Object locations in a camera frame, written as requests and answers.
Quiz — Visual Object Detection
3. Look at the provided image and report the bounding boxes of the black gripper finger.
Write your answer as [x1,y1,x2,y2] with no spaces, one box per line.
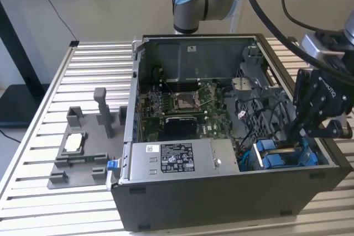
[287,69,326,140]
[305,116,346,139]

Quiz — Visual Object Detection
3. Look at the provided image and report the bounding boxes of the black disk wire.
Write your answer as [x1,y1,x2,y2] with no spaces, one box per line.
[269,100,283,140]
[280,93,294,137]

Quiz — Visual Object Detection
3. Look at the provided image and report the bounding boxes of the green motherboard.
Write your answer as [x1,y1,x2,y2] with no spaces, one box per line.
[138,81,239,143]

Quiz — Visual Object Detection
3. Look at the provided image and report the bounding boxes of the CPU socket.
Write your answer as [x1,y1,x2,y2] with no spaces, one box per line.
[173,92,200,111]

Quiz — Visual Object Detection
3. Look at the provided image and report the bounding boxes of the black RAM slots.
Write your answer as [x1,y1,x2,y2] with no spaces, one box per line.
[162,78,201,92]

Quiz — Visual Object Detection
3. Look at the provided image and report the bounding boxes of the black graphics card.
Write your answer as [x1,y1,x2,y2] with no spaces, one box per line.
[164,116,199,140]

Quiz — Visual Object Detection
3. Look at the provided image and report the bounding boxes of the silver power supply with label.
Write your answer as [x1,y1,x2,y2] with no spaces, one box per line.
[128,138,240,182]

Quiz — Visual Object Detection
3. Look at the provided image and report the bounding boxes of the black open PC case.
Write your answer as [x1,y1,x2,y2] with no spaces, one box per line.
[110,33,352,233]

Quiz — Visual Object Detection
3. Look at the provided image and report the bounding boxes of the green RAM stick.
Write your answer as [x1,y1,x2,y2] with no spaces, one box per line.
[67,157,97,164]

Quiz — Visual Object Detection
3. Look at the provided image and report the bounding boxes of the grey parts rack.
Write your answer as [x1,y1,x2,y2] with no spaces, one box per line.
[47,87,128,190]

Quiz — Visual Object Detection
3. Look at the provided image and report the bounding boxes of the silver CPU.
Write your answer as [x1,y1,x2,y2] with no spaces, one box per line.
[63,133,85,153]

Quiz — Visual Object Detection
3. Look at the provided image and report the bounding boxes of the black monitor stand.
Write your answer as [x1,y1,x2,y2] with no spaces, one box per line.
[0,1,48,129]

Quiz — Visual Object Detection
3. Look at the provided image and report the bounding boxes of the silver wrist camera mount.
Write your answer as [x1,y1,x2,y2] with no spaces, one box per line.
[301,33,332,64]

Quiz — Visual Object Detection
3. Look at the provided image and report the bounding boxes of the grey plastic drive bracket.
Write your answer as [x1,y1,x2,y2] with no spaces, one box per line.
[231,45,287,106]

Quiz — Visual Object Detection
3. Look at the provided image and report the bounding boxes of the black wire with white connector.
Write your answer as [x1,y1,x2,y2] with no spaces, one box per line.
[234,99,249,121]

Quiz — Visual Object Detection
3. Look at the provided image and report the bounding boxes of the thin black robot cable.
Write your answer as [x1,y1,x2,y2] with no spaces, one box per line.
[281,0,342,33]

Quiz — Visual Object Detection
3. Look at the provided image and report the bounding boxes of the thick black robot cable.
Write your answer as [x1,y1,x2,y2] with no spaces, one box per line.
[240,0,348,83]

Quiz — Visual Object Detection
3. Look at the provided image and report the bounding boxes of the blue data wire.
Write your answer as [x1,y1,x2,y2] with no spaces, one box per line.
[238,150,253,171]

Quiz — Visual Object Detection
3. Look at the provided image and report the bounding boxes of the thin wire locking lever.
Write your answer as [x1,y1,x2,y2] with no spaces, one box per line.
[162,78,175,95]

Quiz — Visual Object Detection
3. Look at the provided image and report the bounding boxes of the thin black wall cable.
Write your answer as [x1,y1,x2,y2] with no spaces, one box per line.
[27,0,77,41]

